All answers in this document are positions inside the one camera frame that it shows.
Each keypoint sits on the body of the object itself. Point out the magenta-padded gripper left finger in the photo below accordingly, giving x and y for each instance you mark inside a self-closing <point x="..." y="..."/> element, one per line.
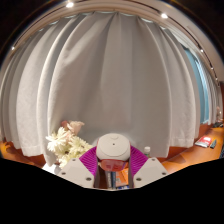
<point x="76" y="171"/>

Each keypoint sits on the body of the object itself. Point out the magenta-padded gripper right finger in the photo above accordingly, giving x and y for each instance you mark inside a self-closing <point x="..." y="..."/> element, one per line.
<point x="150" y="171"/>

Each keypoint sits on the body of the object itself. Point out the white ribbed vase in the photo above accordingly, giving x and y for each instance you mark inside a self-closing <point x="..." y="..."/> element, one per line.
<point x="51" y="168"/>

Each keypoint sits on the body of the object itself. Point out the orange flat book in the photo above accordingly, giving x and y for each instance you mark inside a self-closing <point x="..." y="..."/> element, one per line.
<point x="122" y="176"/>

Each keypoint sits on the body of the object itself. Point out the white and pink flowers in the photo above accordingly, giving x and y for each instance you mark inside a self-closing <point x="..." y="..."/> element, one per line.
<point x="66" y="143"/>

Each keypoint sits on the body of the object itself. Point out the grey upright book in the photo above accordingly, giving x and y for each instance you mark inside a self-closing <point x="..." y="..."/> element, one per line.
<point x="108" y="180"/>

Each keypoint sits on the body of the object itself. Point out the red and white packet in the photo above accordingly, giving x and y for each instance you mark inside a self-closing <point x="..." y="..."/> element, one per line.
<point x="204" y="141"/>

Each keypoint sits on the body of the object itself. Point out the small dark object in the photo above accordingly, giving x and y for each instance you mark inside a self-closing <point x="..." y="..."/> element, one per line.
<point x="213" y="144"/>

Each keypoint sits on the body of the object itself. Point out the teal curtain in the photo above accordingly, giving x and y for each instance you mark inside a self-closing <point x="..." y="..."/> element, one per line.
<point x="200" y="86"/>

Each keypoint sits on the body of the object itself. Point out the white curtain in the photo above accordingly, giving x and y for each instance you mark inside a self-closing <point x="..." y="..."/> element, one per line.
<point x="106" y="73"/>

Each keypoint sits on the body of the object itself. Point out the ceiling lights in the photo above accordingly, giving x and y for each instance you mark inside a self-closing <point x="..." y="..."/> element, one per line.
<point x="69" y="4"/>

